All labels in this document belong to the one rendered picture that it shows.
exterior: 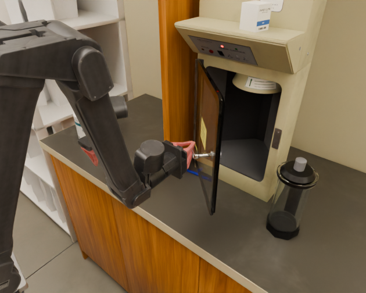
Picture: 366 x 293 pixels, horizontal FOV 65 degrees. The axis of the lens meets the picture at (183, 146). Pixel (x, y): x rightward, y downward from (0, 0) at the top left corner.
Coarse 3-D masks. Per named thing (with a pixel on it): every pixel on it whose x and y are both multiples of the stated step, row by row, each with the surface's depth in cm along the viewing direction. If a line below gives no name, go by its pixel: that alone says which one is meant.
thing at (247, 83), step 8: (232, 80) 94; (240, 80) 89; (248, 80) 86; (256, 80) 85; (264, 80) 85; (240, 88) 89; (248, 88) 87; (256, 88) 86; (264, 88) 85; (272, 88) 85; (280, 88) 86
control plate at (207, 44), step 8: (192, 40) 81; (200, 40) 78; (208, 40) 76; (200, 48) 83; (208, 48) 81; (216, 48) 78; (224, 48) 76; (232, 48) 74; (240, 48) 72; (248, 48) 70; (224, 56) 81; (232, 56) 78; (240, 56) 76; (248, 56) 74; (256, 64) 76
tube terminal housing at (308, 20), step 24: (216, 0) 79; (240, 0) 75; (288, 0) 68; (312, 0) 65; (288, 24) 70; (312, 24) 70; (312, 48) 77; (240, 72) 84; (264, 72) 80; (288, 96) 78; (288, 120) 84; (288, 144) 94; (264, 192) 99
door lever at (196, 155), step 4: (192, 140) 85; (196, 148) 81; (192, 152) 80; (196, 152) 79; (208, 152) 80; (192, 156) 79; (196, 156) 78; (200, 156) 79; (204, 156) 79; (208, 156) 79
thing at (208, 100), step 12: (204, 72) 80; (204, 84) 81; (204, 96) 82; (216, 96) 68; (204, 108) 84; (216, 108) 69; (204, 120) 85; (216, 120) 70; (216, 132) 71; (216, 144) 72; (216, 156) 75; (204, 168) 91; (216, 168) 77; (204, 180) 92; (204, 192) 94
